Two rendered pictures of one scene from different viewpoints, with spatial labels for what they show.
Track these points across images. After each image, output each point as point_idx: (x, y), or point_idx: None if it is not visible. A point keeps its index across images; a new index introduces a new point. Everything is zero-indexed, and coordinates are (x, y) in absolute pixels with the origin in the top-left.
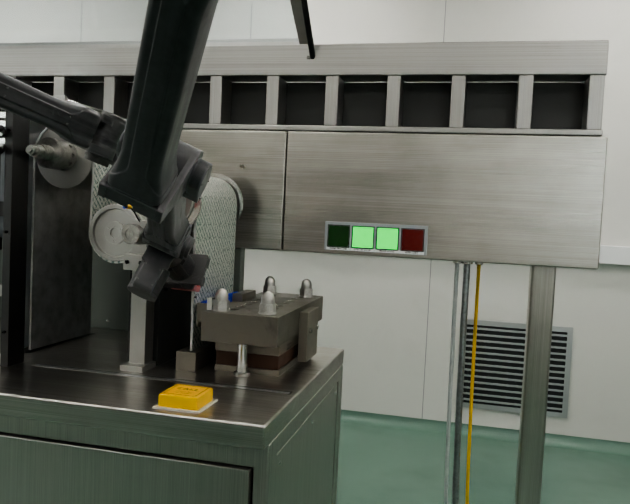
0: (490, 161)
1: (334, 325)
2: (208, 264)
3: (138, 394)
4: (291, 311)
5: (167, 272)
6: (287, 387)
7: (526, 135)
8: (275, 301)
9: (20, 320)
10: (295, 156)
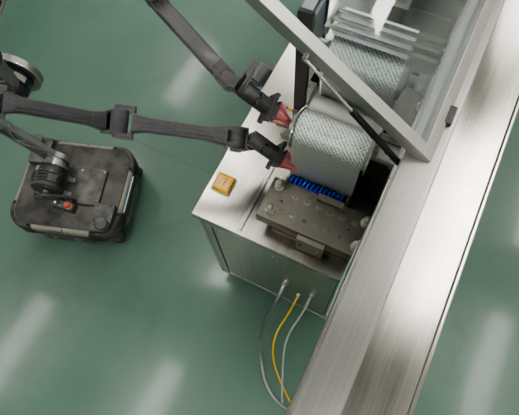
0: (311, 355)
1: None
2: (273, 166)
3: (240, 165)
4: (280, 224)
5: (248, 148)
6: (249, 230)
7: (300, 384)
8: (323, 221)
9: (301, 99)
10: (381, 195)
